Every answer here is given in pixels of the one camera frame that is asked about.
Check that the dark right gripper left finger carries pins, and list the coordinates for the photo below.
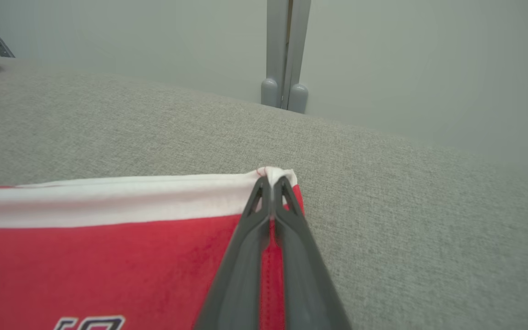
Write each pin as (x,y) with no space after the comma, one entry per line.
(236,275)

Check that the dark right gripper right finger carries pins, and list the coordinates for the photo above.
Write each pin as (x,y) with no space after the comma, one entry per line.
(305,284)

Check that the red shorts with white band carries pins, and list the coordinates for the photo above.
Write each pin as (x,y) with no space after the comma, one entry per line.
(108,275)

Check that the grey fabric sofa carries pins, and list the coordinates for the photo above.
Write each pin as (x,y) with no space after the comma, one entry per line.
(429,229)

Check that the grey partition post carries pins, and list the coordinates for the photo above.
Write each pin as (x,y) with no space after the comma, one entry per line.
(275,46)
(301,46)

